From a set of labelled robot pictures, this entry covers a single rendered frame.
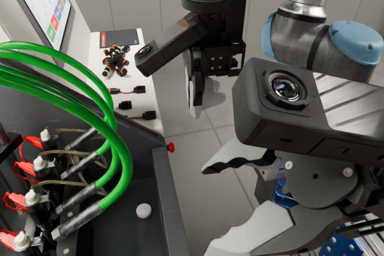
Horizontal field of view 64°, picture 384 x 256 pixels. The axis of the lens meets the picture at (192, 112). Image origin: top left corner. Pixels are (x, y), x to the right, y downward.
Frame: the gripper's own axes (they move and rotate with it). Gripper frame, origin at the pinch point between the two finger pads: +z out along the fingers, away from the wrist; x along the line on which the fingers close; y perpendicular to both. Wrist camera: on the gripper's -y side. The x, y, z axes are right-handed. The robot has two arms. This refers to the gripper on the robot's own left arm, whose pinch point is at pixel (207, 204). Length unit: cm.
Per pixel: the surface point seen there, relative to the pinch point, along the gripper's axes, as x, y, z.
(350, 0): 261, 209, -7
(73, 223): 5.1, -0.5, 27.0
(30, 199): 10.4, -4.9, 36.2
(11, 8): 49, -21, 36
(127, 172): 8.8, 0.1, 14.5
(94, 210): 6.3, 0.5, 23.1
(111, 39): 93, 13, 63
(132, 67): 72, 18, 51
